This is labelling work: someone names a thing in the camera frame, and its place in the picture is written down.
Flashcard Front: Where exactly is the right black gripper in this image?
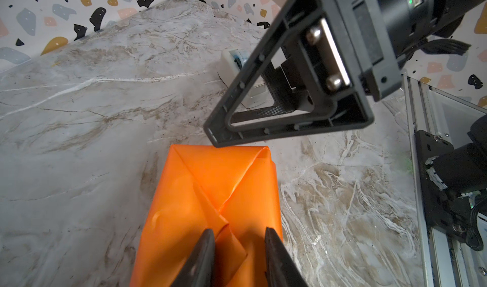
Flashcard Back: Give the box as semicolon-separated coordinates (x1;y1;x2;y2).
317;0;487;102

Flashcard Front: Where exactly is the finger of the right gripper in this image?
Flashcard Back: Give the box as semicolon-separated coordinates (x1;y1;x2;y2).
230;56;316;123
204;0;374;147

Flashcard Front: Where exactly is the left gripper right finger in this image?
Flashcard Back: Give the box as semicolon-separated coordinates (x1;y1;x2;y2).
265;227;308;287

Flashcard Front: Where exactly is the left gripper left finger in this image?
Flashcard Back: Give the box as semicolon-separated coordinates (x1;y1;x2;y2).
171;229;216;287

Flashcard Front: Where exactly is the white tape dispenser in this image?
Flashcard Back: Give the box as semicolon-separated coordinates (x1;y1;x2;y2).
218;48;270;109

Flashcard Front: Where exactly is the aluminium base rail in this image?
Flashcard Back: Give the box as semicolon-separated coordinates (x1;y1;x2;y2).
403;76;486;286

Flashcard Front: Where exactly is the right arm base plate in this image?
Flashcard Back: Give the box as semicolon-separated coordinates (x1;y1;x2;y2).
415;130;471;242

